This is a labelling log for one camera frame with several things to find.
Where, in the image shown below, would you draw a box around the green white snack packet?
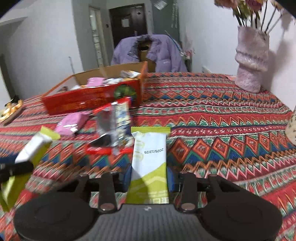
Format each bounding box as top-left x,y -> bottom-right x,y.
125,126 -> 171,204

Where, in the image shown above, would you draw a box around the red silver snack bag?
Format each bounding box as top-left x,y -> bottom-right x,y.
86,97 -> 134,156

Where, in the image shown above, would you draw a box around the pink snack packet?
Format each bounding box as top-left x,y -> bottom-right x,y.
86,77 -> 105,88
55,111 -> 90,137

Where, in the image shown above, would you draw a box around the plate of yellow snacks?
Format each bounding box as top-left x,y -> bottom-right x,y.
1,100 -> 23,126

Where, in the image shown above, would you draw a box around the colourful patterned tablecloth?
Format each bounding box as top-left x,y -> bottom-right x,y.
1,73 -> 295,240

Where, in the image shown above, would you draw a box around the red cardboard box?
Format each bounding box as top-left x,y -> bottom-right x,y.
41,62 -> 147,115

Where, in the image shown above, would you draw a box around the purple puffer jacket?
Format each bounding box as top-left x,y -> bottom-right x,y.
111,34 -> 187,73

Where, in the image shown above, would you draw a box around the brown wooden chair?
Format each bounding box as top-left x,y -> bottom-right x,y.
137,40 -> 156,72

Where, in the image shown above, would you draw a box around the pink textured vase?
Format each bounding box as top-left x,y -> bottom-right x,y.
234,26 -> 269,93

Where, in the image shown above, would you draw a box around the dark entrance door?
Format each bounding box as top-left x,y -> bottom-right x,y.
109,4 -> 148,48

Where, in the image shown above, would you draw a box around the grey cabinet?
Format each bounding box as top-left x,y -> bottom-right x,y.
151,0 -> 180,41

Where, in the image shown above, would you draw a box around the dried pink flowers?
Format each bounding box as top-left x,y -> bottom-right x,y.
214,0 -> 285,35

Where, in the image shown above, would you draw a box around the mop with white handle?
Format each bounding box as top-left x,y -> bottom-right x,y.
68,56 -> 75,75

